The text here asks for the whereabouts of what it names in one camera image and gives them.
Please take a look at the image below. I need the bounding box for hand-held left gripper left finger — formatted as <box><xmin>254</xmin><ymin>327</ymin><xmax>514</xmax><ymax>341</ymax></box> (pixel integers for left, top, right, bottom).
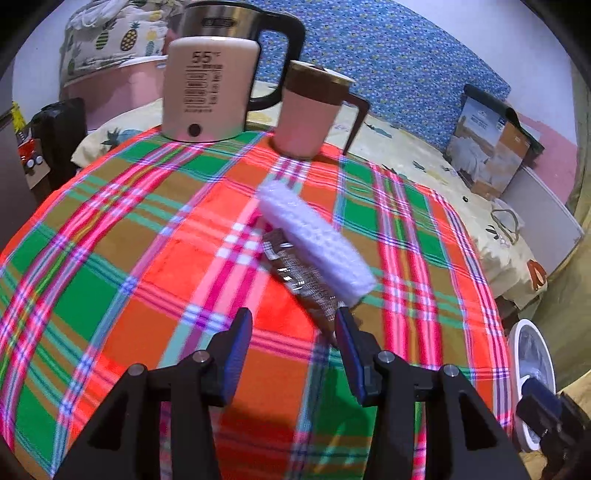
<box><xmin>53</xmin><ymin>308</ymin><xmax>254</xmax><ymax>480</ymax></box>

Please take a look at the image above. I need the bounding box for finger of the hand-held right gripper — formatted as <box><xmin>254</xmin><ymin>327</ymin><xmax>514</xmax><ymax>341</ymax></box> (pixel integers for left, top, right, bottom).
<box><xmin>516</xmin><ymin>376</ymin><xmax>567</xmax><ymax>433</ymax></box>

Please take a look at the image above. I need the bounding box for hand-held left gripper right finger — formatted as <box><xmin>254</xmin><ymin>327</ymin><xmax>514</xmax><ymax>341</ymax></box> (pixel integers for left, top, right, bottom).
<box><xmin>335</xmin><ymin>308</ymin><xmax>532</xmax><ymax>480</ymax></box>

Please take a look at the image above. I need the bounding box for white trash bin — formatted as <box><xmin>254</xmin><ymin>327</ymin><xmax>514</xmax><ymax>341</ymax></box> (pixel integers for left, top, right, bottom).
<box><xmin>493</xmin><ymin>318</ymin><xmax>558</xmax><ymax>454</ymax></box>

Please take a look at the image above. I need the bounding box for brown snack wrapper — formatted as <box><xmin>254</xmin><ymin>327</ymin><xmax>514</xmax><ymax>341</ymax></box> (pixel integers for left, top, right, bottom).
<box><xmin>261</xmin><ymin>227</ymin><xmax>352</xmax><ymax>346</ymax></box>

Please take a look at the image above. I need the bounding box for long white foam net sleeve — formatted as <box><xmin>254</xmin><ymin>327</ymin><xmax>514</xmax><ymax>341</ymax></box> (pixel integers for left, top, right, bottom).
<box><xmin>255</xmin><ymin>180</ymin><xmax>378</xmax><ymax>306</ymax></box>

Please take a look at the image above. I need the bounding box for orange tape roll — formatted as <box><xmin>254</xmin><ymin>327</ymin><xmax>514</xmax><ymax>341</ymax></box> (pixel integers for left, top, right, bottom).
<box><xmin>526</xmin><ymin>258</ymin><xmax>549</xmax><ymax>292</ymax></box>

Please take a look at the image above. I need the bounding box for plaid tablecloth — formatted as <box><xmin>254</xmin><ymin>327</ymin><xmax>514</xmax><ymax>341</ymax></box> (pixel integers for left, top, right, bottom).
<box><xmin>0</xmin><ymin>127</ymin><xmax>514</xmax><ymax>480</ymax></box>

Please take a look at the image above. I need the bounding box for yellow-green curtain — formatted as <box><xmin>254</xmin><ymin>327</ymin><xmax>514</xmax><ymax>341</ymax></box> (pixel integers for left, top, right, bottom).
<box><xmin>545</xmin><ymin>55</ymin><xmax>591</xmax><ymax>407</ymax></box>

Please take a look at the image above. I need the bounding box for clear plastic container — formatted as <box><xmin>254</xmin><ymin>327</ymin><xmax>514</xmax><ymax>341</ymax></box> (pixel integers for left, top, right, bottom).
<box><xmin>490</xmin><ymin>208</ymin><xmax>526</xmax><ymax>234</ymax></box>

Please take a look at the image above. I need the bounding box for white board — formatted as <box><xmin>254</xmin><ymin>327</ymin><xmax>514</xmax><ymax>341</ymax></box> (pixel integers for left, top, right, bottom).
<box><xmin>500</xmin><ymin>164</ymin><xmax>584</xmax><ymax>274</ymax></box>

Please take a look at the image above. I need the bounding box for pink mug with brown lid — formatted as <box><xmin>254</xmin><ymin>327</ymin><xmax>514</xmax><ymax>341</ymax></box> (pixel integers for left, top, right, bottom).
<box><xmin>271</xmin><ymin>59</ymin><xmax>371</xmax><ymax>161</ymax></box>

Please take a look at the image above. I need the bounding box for cardboard quilt box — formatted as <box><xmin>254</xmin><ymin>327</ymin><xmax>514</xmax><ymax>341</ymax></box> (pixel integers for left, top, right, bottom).
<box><xmin>444</xmin><ymin>83</ymin><xmax>546</xmax><ymax>201</ymax></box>

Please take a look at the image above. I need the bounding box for cream water warmer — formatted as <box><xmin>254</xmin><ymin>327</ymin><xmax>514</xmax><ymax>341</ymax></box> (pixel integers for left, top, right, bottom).
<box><xmin>160</xmin><ymin>37</ymin><xmax>262</xmax><ymax>144</ymax></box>

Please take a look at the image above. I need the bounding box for black case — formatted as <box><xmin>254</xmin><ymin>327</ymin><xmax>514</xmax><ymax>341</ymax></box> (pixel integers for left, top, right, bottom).
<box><xmin>29</xmin><ymin>97</ymin><xmax>89</xmax><ymax>188</ymax></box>

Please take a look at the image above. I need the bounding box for pink storage box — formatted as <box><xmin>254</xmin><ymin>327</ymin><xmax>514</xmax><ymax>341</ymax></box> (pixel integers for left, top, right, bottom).
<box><xmin>61</xmin><ymin>55</ymin><xmax>170</xmax><ymax>132</ymax></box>

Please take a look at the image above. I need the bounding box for red toy car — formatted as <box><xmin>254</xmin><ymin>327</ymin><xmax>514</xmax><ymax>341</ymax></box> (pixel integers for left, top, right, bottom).
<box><xmin>15</xmin><ymin>134</ymin><xmax>48</xmax><ymax>172</ymax></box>

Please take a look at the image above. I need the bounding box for blue patterned mattress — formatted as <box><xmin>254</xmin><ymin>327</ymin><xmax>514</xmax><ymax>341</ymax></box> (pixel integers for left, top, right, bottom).
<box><xmin>249</xmin><ymin>0</ymin><xmax>514</xmax><ymax>154</ymax></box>

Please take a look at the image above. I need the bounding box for steel electric kettle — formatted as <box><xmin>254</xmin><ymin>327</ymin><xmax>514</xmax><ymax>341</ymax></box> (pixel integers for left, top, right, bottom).
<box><xmin>178</xmin><ymin>0</ymin><xmax>306</xmax><ymax>112</ymax></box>

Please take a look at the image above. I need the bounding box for pineapple print bag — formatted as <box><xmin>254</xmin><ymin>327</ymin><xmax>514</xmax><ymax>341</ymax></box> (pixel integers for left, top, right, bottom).
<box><xmin>59</xmin><ymin>0</ymin><xmax>186</xmax><ymax>86</ymax></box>

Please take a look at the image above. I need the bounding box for white bowl with strap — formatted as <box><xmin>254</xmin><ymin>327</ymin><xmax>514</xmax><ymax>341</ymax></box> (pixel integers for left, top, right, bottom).
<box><xmin>488</xmin><ymin>209</ymin><xmax>520</xmax><ymax>246</ymax></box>

